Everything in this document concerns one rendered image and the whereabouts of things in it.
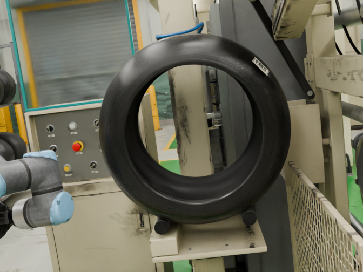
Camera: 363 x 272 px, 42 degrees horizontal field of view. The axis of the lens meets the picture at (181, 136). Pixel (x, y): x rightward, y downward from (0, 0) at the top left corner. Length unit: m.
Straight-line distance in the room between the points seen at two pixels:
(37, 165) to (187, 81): 0.69
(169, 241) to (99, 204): 0.83
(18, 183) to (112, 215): 1.01
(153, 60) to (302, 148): 0.69
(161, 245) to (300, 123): 0.67
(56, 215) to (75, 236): 1.00
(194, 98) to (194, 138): 0.15
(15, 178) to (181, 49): 0.58
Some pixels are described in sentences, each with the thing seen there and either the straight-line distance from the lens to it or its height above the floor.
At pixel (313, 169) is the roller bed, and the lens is 1.81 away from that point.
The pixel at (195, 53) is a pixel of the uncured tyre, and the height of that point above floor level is 1.43.
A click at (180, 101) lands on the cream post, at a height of 1.26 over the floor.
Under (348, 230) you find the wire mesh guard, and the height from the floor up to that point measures 1.00.
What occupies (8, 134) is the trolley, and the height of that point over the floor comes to 0.80.
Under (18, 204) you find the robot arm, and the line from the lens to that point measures 1.47.
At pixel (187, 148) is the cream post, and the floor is 1.08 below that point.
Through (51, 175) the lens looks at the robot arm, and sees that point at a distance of 1.39.
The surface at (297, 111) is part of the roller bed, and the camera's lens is 1.76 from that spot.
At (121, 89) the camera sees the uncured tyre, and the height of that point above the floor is 1.35.
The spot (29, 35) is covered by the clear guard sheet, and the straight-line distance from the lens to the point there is 2.31.
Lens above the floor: 1.41
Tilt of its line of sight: 9 degrees down
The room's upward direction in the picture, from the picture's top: 7 degrees counter-clockwise
